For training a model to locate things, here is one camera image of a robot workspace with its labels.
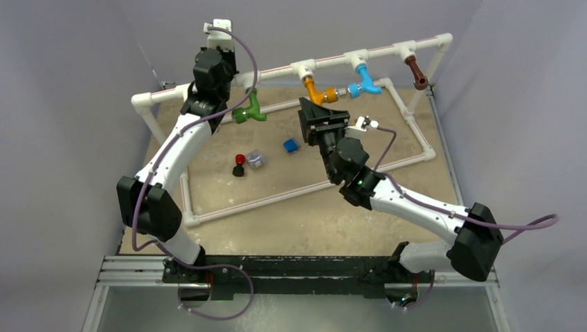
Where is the clear plastic small box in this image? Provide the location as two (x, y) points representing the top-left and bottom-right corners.
(245, 149), (267, 169)

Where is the aluminium extrusion frame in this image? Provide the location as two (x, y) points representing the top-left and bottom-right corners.
(82, 255), (164, 331)

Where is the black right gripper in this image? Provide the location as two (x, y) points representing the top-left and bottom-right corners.
(297, 99), (349, 182)

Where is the red black knob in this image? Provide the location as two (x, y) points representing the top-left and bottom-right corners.
(232, 154), (246, 177)

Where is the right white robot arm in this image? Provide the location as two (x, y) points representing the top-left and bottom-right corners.
(298, 98), (505, 282)

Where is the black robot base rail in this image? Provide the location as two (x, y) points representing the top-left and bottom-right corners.
(162, 254), (432, 300)

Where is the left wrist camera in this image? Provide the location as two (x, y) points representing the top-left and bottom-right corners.
(203, 19), (235, 52)

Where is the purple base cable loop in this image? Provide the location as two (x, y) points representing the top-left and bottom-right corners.
(177, 263), (256, 322)

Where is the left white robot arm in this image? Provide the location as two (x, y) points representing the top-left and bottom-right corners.
(116, 48), (237, 283)

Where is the green water faucet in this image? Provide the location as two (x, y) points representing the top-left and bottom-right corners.
(231, 89), (267, 124)

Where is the blue cube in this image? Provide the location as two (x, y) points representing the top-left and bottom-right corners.
(282, 138), (300, 154)

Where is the blue water faucet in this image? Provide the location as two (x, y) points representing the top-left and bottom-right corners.
(347, 64), (382, 99)

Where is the orange water faucet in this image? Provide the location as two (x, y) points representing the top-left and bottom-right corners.
(302, 75), (339, 105)

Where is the brown water faucet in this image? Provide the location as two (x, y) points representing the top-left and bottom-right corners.
(404, 55), (428, 91)

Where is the white PVC pipe frame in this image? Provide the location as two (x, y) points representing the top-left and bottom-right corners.
(131, 33), (453, 228)

